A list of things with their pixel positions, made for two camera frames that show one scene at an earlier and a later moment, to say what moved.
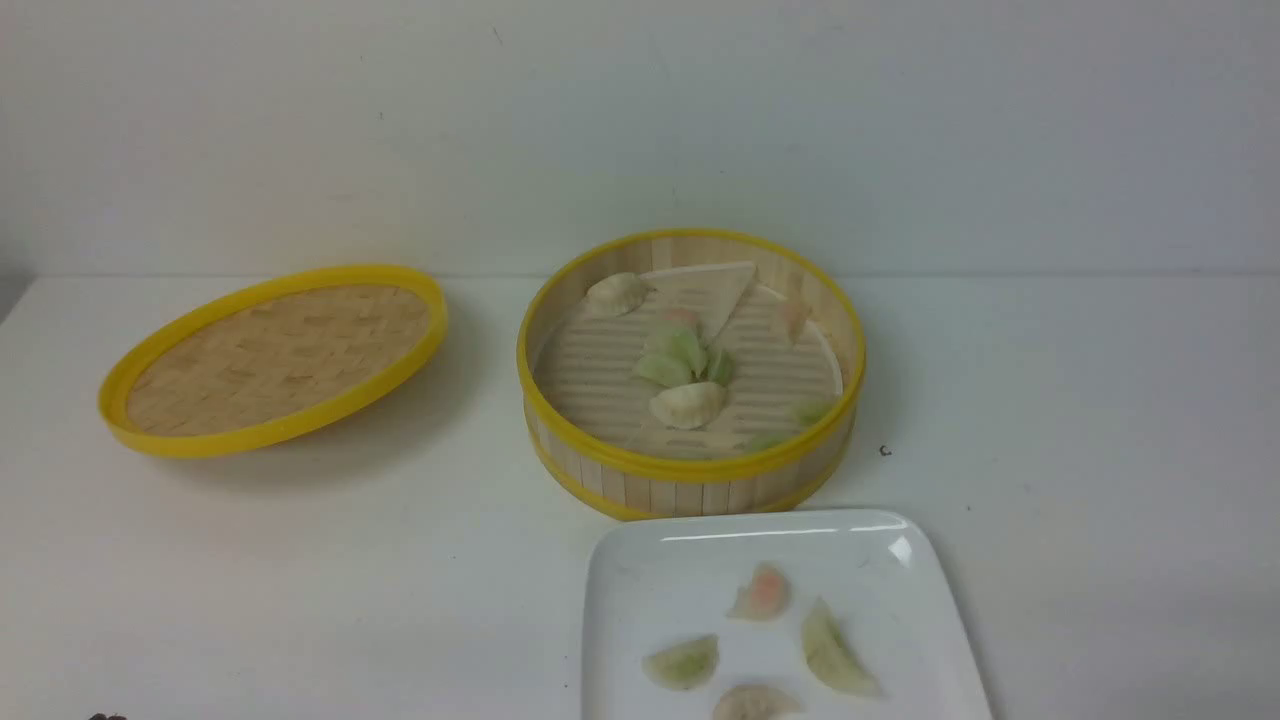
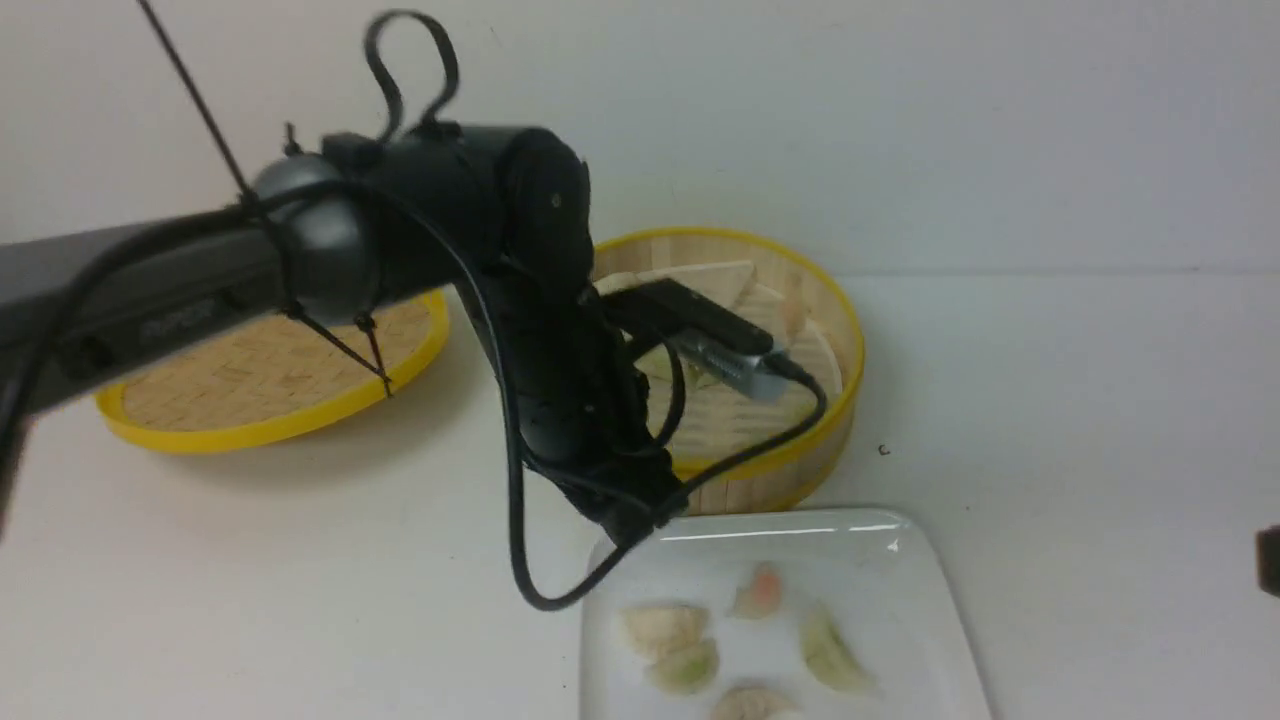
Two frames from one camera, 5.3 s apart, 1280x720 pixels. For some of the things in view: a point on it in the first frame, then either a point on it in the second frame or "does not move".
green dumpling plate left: x=685 y=667 does not move
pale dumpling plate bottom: x=757 y=702 does not move
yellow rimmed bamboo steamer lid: x=268 y=356 does not move
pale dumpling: x=689 y=405 to x=659 y=628
